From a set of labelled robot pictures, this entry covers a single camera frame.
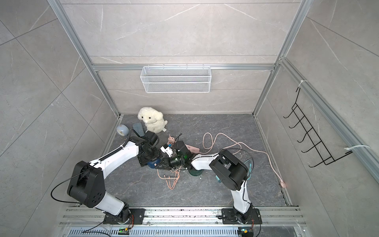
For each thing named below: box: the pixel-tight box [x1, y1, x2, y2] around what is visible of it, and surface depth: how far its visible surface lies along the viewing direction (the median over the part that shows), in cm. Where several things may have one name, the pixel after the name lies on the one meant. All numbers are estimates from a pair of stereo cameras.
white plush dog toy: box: [137, 106, 168, 134], surface depth 97 cm
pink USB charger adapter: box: [167, 134, 176, 144], surface depth 99 cm
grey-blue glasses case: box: [132, 121, 146, 138], surface depth 110 cm
